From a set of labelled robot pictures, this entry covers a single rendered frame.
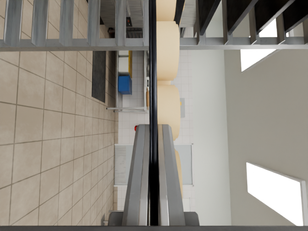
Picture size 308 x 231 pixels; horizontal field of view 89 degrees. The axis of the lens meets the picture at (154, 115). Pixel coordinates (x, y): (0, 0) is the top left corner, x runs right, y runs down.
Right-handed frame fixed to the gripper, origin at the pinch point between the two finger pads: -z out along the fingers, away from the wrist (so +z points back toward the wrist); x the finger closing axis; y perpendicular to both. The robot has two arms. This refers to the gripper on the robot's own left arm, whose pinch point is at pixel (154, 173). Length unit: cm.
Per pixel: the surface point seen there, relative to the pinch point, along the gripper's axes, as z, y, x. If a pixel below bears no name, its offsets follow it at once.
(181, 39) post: -53, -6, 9
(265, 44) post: -51, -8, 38
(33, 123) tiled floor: -97, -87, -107
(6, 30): -52, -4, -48
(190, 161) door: -236, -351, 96
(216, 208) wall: -150, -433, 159
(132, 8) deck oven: -309, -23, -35
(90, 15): -57, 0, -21
